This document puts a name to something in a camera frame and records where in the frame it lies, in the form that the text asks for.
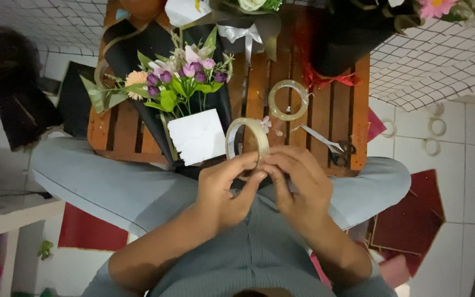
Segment person's right hand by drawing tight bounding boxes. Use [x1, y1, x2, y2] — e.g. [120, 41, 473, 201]
[262, 144, 335, 232]

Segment person's grey ribbed shirt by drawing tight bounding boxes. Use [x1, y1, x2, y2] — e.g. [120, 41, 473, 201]
[82, 183, 399, 297]

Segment dark red wrapping paper sheet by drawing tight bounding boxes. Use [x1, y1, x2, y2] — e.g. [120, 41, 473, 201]
[58, 202, 129, 252]

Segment small green leaf sprig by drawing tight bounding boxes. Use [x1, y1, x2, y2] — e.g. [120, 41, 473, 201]
[37, 240, 55, 261]

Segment orange wooden slatted table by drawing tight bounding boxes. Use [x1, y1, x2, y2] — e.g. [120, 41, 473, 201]
[87, 0, 371, 178]

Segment silver scissors with black handles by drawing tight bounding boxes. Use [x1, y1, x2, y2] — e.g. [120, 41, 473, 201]
[300, 123, 357, 168]

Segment clear adhesive tape roll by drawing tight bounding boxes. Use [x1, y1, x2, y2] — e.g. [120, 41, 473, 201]
[225, 117, 270, 181]
[267, 79, 310, 122]

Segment purple flower bouquet black wrap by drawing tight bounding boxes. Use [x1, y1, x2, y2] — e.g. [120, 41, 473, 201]
[79, 24, 235, 166]

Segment white shelf unit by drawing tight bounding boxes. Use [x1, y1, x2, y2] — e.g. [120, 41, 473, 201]
[0, 200, 66, 297]

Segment dark brown bag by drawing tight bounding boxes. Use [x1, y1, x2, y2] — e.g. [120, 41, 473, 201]
[0, 16, 63, 152]

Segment red ribbon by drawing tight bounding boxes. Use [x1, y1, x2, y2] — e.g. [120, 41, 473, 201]
[297, 25, 363, 90]

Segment white paper sheet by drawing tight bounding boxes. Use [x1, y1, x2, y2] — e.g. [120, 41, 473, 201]
[167, 108, 227, 167]

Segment white rose bouquet dark wrap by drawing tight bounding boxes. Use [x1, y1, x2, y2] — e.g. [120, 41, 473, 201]
[164, 0, 283, 62]

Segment black wrapping paper sheets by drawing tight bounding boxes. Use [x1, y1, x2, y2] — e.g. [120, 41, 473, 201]
[56, 60, 96, 139]

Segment white satin ribbon bow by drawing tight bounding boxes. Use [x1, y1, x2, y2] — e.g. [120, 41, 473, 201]
[216, 23, 264, 65]

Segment person's light blue trousers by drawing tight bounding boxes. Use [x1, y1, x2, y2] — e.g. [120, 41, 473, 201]
[30, 136, 412, 248]

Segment black cable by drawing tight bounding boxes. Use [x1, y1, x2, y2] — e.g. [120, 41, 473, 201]
[0, 190, 53, 201]

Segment pink daisy bouquet black wrap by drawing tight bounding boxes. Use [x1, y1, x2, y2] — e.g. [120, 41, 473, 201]
[303, 0, 475, 79]

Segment pink red paper sheet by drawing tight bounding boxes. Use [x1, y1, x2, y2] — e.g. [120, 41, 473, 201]
[367, 107, 388, 143]

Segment person's left hand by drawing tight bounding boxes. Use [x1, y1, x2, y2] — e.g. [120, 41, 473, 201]
[196, 152, 269, 232]

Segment orange clay pot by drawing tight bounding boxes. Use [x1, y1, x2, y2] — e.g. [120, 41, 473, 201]
[117, 0, 167, 21]

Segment stack of dark red sheets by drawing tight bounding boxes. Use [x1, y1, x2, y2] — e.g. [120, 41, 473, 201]
[366, 169, 447, 278]

